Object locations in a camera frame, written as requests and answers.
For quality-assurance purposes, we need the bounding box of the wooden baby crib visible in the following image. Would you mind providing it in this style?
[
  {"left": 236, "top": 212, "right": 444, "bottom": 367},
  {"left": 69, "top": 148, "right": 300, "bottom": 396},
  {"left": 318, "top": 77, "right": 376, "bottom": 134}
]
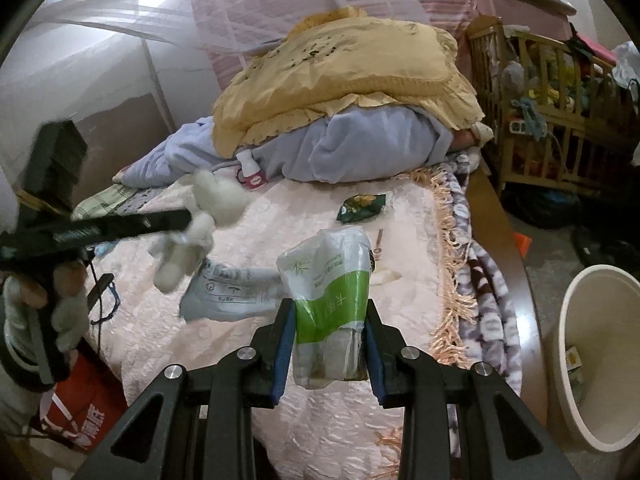
[{"left": 466, "top": 15, "right": 639, "bottom": 195}]

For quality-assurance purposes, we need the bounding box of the white green plastic bag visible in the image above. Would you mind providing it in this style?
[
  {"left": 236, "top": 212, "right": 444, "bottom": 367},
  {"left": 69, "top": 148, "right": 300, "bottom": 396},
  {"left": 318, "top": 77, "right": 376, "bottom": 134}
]
[{"left": 277, "top": 226, "right": 372, "bottom": 390}]

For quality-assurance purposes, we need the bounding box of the yellow blanket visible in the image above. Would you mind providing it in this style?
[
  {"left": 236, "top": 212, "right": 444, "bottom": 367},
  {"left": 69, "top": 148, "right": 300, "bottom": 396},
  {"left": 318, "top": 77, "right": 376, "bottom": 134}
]
[{"left": 212, "top": 6, "right": 484, "bottom": 157}]

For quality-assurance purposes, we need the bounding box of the white red pill bottle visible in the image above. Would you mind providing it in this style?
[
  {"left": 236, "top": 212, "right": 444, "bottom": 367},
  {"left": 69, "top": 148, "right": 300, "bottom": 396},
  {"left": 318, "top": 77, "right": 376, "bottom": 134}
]
[{"left": 236, "top": 150, "right": 267, "bottom": 190}]

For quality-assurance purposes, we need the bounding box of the white gloved left hand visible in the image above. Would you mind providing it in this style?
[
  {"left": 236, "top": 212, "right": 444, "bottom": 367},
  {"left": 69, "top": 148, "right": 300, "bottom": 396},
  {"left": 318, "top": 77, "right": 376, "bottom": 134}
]
[{"left": 1, "top": 260, "right": 89, "bottom": 393}]

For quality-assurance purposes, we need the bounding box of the pink quilted bedspread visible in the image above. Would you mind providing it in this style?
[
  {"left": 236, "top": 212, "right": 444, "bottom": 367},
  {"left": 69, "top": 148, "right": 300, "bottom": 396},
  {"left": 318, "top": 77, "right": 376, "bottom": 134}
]
[{"left": 90, "top": 170, "right": 476, "bottom": 479}]

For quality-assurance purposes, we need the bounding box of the red plastic bag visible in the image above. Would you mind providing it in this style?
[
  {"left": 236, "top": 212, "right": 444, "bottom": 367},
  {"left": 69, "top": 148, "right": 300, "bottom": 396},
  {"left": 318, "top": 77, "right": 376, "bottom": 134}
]
[{"left": 39, "top": 353, "right": 127, "bottom": 453}]

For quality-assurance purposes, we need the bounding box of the grey-blue blanket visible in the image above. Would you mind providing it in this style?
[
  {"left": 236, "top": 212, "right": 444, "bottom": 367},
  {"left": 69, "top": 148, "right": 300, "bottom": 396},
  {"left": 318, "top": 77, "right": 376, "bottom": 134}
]
[{"left": 119, "top": 106, "right": 454, "bottom": 188}]

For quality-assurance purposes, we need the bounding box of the beige plastic trash bin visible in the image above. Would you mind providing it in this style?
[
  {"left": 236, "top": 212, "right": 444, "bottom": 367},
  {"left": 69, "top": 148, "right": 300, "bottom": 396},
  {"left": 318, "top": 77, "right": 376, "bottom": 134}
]
[{"left": 549, "top": 264, "right": 639, "bottom": 453}]

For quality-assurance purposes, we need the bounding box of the silver grey foil bag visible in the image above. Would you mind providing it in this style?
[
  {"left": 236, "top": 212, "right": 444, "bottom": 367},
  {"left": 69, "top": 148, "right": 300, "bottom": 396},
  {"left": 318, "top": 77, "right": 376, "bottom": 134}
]
[{"left": 179, "top": 259, "right": 288, "bottom": 322}]

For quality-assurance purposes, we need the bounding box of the cream plush teddy bear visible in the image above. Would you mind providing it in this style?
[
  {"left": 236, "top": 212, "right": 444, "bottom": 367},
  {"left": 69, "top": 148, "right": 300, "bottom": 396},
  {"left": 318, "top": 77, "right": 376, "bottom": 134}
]
[{"left": 150, "top": 170, "right": 250, "bottom": 294}]

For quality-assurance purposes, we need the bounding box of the dark green snack packet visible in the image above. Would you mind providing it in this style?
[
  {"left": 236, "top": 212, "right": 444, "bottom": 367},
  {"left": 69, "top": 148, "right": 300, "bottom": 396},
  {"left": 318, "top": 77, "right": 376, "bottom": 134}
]
[{"left": 336, "top": 194, "right": 386, "bottom": 224}]

